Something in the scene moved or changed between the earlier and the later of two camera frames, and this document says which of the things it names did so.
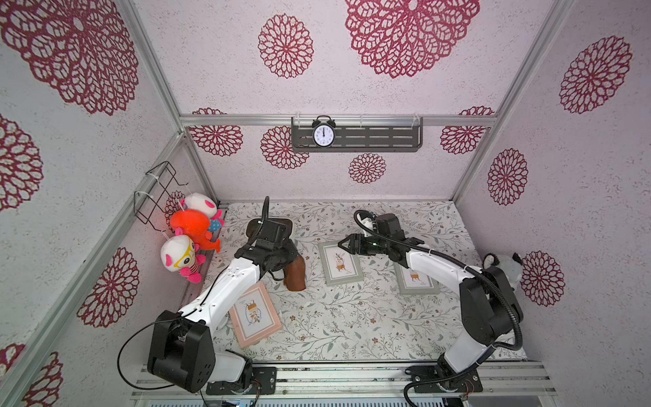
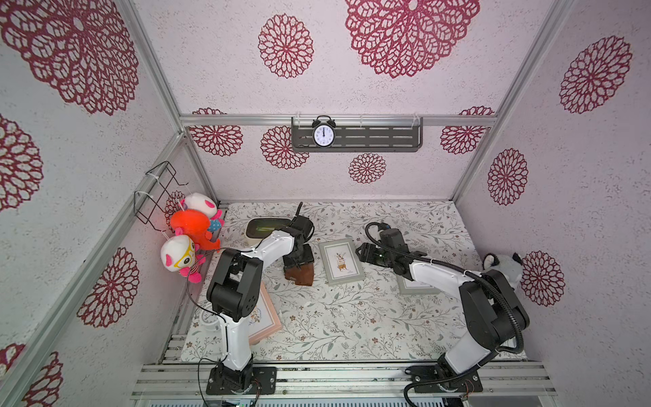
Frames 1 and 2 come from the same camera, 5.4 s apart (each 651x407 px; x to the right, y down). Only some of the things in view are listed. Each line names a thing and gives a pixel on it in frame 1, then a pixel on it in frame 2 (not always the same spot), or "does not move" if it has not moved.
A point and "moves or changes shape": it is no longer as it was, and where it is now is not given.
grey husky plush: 512,266 does not move
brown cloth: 294,275 moves or changes shape
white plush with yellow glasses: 178,254 does not move
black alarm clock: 324,131 does not move
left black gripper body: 286,254 to 306,256
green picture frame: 340,264 does not move
